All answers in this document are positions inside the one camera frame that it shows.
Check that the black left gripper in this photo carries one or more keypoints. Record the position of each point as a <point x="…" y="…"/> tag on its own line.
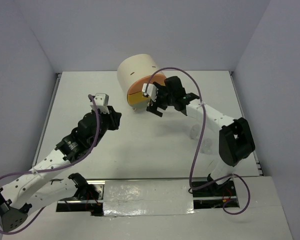
<point x="114" y="118"/>

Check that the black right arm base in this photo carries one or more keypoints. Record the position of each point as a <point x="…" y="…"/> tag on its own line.
<point x="225" y="190"/>

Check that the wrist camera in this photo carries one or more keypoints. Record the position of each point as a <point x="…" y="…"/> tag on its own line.
<point x="101" y="101"/>
<point x="150" y="90"/>

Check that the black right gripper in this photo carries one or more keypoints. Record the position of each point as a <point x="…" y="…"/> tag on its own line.
<point x="161" y="89"/>

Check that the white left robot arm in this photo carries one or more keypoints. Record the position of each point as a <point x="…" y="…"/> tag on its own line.
<point x="38" y="187"/>

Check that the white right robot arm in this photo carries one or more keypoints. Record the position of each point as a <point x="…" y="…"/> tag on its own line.
<point x="235" y="141"/>

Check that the grey bottom drawer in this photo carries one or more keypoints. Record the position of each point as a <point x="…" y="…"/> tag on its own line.
<point x="140" y="105"/>

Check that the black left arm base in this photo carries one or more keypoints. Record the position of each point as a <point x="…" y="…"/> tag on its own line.
<point x="88" y="197"/>

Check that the yellow drawer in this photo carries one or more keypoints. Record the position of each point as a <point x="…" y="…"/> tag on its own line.
<point x="136" y="98"/>

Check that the silver foil tape panel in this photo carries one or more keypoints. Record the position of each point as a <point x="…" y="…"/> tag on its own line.
<point x="147" y="198"/>

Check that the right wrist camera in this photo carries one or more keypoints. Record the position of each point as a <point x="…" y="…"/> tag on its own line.
<point x="150" y="90"/>

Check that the cream round drawer organizer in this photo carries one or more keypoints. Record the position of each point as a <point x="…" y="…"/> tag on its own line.
<point x="134" y="71"/>

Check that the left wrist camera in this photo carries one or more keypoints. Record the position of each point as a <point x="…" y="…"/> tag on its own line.
<point x="101" y="101"/>

